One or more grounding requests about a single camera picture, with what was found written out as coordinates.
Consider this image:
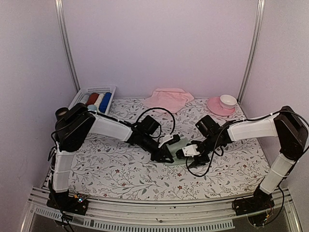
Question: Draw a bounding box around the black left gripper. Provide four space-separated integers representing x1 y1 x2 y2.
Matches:
140 134 174 163

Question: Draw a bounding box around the green towel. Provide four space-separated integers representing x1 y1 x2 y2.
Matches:
165 137 189 166

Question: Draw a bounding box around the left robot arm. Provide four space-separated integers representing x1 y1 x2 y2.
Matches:
49 103 174 210

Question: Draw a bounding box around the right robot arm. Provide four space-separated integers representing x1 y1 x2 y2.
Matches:
182 106 309 211

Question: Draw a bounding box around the pink plate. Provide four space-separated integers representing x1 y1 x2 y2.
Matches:
207 97 236 116

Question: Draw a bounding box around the pink towel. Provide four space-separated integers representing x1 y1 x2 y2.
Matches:
142 88 195 113

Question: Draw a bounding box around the white bowl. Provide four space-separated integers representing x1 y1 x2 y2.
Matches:
219 94 237 109

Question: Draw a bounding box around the white plastic basket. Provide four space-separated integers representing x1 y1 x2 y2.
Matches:
68 85 116 115

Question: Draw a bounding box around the white rolled towel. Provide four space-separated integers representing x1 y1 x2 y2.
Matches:
94 93 105 113

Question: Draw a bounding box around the light blue rolled towel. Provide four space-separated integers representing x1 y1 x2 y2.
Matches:
87 104 98 111

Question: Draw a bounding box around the red rolled towel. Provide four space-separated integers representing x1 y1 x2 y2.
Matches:
85 93 99 106

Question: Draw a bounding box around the grey rolled towel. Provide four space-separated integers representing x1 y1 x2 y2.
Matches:
80 94 90 104

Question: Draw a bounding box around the black cylinder cup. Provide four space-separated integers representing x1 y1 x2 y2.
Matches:
55 107 69 120

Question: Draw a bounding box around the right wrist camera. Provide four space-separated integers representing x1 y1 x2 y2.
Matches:
176 144 200 159

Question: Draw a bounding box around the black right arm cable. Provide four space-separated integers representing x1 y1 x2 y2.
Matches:
185 110 309 177

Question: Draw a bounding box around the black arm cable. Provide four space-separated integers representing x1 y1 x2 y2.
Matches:
134 107 176 141
185 110 309 177

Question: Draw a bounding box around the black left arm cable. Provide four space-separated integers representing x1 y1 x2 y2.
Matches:
134 107 176 141

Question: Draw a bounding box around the front aluminium rail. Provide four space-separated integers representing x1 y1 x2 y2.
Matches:
21 187 304 232

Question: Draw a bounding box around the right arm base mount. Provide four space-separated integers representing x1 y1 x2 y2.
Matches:
231 189 285 228

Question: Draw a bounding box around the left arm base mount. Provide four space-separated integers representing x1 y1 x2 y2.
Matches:
46 192 89 216

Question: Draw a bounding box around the right aluminium frame post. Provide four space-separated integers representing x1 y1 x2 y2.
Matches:
238 0 266 104

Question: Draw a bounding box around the aluminium frame post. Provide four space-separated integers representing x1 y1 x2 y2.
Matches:
55 0 80 92
238 0 266 104

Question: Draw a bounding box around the left aluminium frame post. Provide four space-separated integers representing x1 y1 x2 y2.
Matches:
55 0 80 92

